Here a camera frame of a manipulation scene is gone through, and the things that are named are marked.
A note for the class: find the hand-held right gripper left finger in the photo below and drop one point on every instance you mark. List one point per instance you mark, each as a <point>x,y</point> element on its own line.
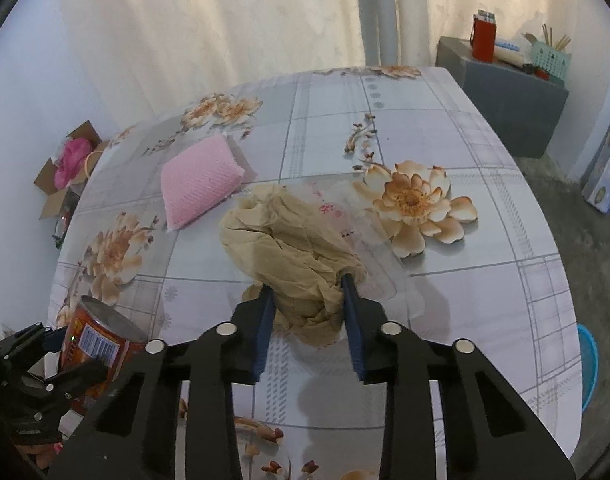
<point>264,332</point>

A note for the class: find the wooden chopsticks bundle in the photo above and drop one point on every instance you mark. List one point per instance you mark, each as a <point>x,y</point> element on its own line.
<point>557,40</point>

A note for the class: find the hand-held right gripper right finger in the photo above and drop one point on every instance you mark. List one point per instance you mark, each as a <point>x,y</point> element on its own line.
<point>356,332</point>

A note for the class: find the grey cabinet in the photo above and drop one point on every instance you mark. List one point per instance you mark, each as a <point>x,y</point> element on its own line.
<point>505,105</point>

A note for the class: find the small red black container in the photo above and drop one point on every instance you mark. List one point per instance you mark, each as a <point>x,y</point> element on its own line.
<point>537,71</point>

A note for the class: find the toilet paper pack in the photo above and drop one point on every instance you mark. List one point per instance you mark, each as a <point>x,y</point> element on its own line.
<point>607,170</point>

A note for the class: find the blue plastic wastebasket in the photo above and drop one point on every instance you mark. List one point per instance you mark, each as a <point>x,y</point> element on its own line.
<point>590,365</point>

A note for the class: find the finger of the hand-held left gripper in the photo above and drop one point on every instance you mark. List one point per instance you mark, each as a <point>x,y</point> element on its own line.
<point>25,340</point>
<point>70,377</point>

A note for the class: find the pink plastic bag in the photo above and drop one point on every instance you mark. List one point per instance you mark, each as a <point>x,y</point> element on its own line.
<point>72,160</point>

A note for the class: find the clear plastic wrapper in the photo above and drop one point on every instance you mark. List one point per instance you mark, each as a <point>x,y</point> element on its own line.
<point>372,260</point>

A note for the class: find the red thermos bottle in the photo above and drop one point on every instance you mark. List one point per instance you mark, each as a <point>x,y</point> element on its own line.
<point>484,40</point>

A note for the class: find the pink sponge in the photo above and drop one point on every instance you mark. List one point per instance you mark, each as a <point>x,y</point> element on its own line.
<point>200,180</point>

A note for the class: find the beige bag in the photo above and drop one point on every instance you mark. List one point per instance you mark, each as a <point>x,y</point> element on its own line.
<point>285,250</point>

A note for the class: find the red tin can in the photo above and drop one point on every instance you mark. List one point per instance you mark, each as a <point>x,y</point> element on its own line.
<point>105,345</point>

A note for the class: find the cardboard box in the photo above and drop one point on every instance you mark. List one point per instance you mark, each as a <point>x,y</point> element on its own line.
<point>50,195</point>

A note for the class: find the teal utensil basket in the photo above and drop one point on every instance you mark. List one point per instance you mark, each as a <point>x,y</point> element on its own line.
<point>552,62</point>

